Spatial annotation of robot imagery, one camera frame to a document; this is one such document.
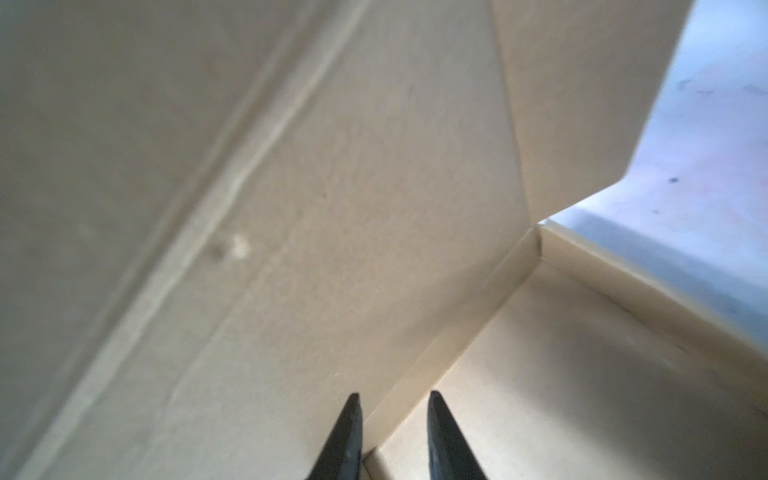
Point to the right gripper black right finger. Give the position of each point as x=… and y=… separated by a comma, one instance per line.
x=450, y=456

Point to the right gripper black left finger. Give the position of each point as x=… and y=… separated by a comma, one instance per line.
x=341, y=456

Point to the brown cardboard paper box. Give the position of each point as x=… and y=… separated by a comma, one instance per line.
x=219, y=219

